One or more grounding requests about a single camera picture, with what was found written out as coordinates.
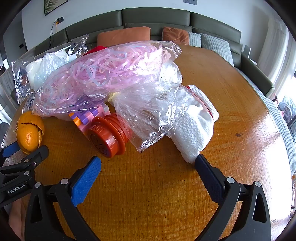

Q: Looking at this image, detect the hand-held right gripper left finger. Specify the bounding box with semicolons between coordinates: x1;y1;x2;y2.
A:
24;156;109;241

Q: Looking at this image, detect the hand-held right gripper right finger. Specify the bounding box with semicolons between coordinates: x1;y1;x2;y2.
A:
194;153;271;241

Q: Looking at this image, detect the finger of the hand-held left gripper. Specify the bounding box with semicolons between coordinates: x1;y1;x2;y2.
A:
0;141;21;161
0;146;50;184

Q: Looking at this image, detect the orange with split peel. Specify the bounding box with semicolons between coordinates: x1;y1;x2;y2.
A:
16;111;45;155

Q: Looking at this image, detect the red plastic spool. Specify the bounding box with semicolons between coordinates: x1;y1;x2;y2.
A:
87;113;133;159

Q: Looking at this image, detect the white knit glove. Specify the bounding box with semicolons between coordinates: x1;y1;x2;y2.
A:
113;82;220;154

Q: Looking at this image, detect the red pouch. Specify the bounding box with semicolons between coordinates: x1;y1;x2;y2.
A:
83;45;109;56

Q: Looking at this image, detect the pink purple toy block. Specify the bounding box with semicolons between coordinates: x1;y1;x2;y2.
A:
68;97;112;135

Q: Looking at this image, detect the clear bag with white contents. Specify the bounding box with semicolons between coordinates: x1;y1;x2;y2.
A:
11;34;89;105

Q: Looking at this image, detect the bag of pink rubber bands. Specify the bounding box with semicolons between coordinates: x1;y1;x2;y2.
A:
32;40;183;120

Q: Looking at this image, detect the wide grey pillow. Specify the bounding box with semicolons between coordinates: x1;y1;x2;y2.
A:
199;33;234;66

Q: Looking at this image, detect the narrow grey pillow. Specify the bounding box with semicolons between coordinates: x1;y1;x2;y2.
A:
188;32;201;48

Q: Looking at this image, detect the white curtain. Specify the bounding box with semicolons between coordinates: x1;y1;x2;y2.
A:
257;16;289;84

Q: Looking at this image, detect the small orange pillow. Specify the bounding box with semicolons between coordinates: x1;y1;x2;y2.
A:
162;27;189;45

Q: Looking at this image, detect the large orange pillow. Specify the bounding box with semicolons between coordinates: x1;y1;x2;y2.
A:
97;27;151;46

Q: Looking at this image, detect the grey-green sofa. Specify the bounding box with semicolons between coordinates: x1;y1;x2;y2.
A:
35;8;275;98

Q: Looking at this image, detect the grey charging cable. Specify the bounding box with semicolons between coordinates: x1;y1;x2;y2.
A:
50;22;58;50

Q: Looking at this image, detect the framed leaf wall picture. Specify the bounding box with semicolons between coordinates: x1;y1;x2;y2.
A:
44;0;68;16

